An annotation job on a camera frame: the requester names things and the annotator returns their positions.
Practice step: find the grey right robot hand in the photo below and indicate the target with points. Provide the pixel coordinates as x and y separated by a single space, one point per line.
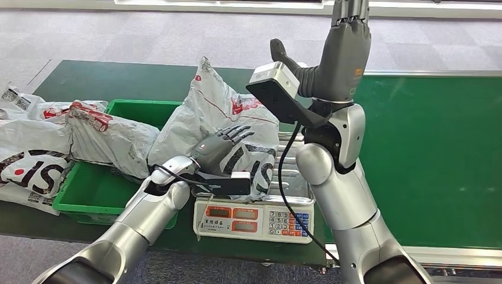
341 62

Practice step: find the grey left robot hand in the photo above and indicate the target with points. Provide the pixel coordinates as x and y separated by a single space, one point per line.
213 151

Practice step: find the white courier bag black letters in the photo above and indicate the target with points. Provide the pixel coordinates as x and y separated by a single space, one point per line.
211 109

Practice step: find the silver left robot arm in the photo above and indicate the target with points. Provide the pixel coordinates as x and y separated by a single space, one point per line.
129 227

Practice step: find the green conveyor belt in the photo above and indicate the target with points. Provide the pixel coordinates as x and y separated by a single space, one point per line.
431 156

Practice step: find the electronic scale with steel tray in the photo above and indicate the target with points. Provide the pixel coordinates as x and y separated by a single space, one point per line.
251 219

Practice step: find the grey courier bag red tape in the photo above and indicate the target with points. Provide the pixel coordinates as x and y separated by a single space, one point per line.
109 137

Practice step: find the white baseboard strip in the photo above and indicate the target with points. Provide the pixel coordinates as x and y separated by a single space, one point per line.
235 6

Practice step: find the green plastic bin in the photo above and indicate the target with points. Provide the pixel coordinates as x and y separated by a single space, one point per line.
90 192

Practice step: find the large white courier bag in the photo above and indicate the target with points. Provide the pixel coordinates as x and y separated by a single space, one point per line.
27 168

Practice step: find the white courier bag QR labels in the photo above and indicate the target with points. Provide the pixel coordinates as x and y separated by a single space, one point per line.
27 106

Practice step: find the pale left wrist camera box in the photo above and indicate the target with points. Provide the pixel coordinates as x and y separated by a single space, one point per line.
233 184

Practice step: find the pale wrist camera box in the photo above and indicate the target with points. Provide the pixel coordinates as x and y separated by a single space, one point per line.
233 184
276 86

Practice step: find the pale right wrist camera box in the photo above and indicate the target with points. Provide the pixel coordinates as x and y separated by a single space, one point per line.
276 86

